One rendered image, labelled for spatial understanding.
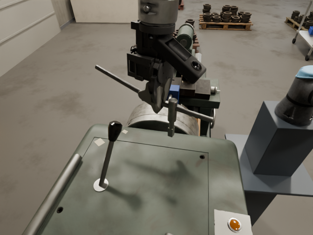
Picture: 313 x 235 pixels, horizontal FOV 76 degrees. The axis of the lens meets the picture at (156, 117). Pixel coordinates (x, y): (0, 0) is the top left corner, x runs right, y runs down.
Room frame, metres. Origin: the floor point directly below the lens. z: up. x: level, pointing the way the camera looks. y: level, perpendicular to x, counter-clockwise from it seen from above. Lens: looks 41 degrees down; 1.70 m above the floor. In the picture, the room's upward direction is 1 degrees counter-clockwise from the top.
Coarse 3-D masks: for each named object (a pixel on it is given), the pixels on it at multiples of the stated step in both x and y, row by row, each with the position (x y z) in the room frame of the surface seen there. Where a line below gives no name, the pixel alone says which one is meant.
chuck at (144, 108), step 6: (144, 102) 0.65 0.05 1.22; (138, 108) 0.62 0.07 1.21; (144, 108) 0.60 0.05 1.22; (150, 108) 0.59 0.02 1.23; (162, 108) 0.58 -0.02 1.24; (132, 114) 0.61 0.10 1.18; (138, 114) 0.58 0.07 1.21; (144, 114) 0.56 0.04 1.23; (156, 114) 0.55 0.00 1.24; (162, 114) 0.55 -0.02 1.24; (180, 114) 0.57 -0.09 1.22; (180, 120) 0.53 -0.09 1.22; (186, 120) 0.55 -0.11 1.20; (192, 120) 0.58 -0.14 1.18; (192, 126) 0.54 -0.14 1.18; (198, 132) 0.57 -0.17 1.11
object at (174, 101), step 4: (172, 100) 0.37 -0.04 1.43; (176, 100) 0.37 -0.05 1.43; (168, 104) 0.37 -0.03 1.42; (172, 104) 0.37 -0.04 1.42; (176, 104) 0.37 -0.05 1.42; (168, 108) 0.37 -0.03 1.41; (172, 108) 0.36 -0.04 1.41; (168, 112) 0.37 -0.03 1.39; (172, 112) 0.36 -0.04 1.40; (176, 112) 0.37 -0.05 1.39; (168, 116) 0.37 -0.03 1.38; (172, 116) 0.36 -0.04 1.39; (176, 116) 0.37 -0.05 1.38; (168, 120) 0.37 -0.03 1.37; (172, 120) 0.36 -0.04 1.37; (172, 124) 0.37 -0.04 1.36; (168, 128) 0.37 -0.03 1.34; (172, 128) 0.37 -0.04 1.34; (168, 132) 0.37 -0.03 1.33; (172, 132) 0.36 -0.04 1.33; (172, 136) 0.36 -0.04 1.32
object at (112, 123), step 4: (112, 124) 0.32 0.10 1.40; (116, 124) 0.32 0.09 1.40; (120, 124) 0.33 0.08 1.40; (108, 128) 0.32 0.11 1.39; (112, 128) 0.32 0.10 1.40; (116, 128) 0.32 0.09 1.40; (120, 128) 0.32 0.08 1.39; (108, 132) 0.32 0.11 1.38; (112, 132) 0.31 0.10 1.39; (116, 132) 0.31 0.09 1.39; (120, 132) 0.32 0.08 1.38; (108, 136) 0.31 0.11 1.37; (112, 136) 0.31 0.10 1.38; (116, 136) 0.31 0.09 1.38; (112, 140) 0.31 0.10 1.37
